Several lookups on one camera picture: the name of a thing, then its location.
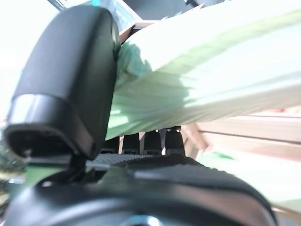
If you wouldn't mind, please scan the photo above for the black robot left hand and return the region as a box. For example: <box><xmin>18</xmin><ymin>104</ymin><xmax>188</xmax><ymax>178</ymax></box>
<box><xmin>3</xmin><ymin>6</ymin><xmax>277</xmax><ymax>226</ymax></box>

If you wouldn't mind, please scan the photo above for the wooden slatted crate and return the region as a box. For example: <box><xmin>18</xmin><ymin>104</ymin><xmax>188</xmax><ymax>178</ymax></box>
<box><xmin>119</xmin><ymin>21</ymin><xmax>301</xmax><ymax>165</ymax></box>

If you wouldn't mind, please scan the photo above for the green white napa cabbage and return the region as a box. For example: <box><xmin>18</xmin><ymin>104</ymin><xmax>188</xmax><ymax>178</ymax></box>
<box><xmin>195</xmin><ymin>150</ymin><xmax>301</xmax><ymax>214</ymax></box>
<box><xmin>104</xmin><ymin>3</ymin><xmax>301</xmax><ymax>142</ymax></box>

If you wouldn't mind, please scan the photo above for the dark green striped pumpkin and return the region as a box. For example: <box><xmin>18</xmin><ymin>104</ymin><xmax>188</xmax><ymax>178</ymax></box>
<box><xmin>0</xmin><ymin>138</ymin><xmax>26</xmax><ymax>189</ymax></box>

